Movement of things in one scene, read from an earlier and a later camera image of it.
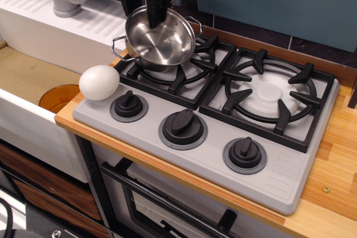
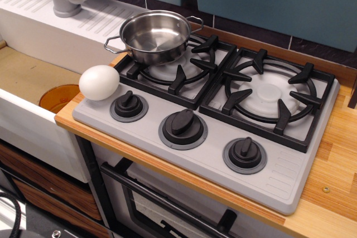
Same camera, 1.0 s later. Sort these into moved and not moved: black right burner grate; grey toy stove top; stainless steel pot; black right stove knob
Moved: stainless steel pot
Not moved: grey toy stove top; black right burner grate; black right stove knob
